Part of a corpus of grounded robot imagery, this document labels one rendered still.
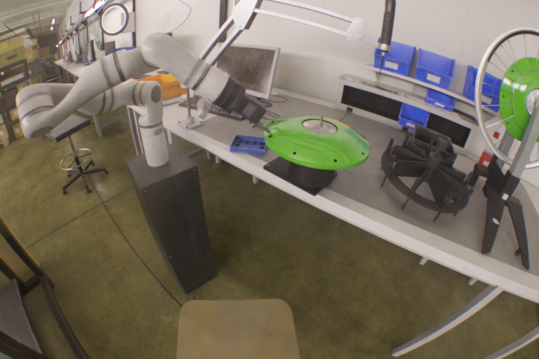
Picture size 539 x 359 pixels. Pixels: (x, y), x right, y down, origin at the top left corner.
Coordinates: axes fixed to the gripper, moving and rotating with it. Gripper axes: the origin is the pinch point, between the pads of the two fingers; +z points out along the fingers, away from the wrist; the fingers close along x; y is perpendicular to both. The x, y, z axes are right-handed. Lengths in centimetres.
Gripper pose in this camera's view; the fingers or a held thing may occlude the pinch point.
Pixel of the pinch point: (271, 132)
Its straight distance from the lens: 60.4
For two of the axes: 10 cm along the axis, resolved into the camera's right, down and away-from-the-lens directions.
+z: 7.5, 4.1, 5.1
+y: 6.0, -7.5, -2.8
